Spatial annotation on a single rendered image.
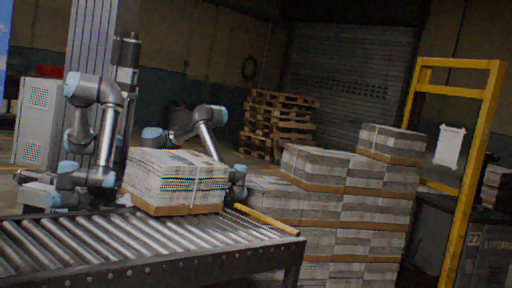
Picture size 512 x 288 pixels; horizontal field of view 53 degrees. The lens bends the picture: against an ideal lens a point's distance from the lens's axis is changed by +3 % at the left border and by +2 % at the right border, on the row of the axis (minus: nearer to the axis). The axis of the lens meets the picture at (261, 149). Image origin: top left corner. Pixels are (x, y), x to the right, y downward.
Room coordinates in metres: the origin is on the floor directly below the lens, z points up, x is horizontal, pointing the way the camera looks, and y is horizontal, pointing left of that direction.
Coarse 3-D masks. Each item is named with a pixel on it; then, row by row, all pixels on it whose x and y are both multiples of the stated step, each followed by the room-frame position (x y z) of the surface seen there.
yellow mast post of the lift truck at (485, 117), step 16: (496, 64) 3.38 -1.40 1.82; (496, 80) 3.38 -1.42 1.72; (496, 96) 3.39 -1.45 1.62; (480, 112) 3.41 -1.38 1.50; (480, 128) 3.38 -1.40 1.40; (480, 144) 3.38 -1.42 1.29; (480, 160) 3.39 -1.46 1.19; (464, 176) 3.41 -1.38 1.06; (464, 192) 3.38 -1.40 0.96; (464, 208) 3.38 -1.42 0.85; (464, 224) 3.39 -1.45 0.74; (448, 240) 3.41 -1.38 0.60; (448, 256) 3.38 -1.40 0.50; (448, 272) 3.37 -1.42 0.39
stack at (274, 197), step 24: (264, 192) 2.93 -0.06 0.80; (288, 192) 2.98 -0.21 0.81; (312, 192) 3.06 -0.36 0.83; (288, 216) 2.99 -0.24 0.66; (312, 216) 3.07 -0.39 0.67; (336, 216) 3.16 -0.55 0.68; (360, 216) 3.24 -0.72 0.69; (312, 240) 3.08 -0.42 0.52; (336, 240) 3.18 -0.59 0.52; (360, 240) 3.26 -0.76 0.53; (312, 264) 3.11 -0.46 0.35; (336, 264) 3.19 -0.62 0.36; (360, 264) 3.28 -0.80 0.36
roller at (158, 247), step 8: (112, 216) 1.97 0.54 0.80; (120, 224) 1.91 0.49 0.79; (128, 224) 1.90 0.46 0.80; (128, 232) 1.86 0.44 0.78; (136, 232) 1.84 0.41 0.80; (144, 232) 1.84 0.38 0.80; (144, 240) 1.78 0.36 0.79; (152, 240) 1.77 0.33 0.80; (152, 248) 1.74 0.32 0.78; (160, 248) 1.72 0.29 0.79; (168, 248) 1.72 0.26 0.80
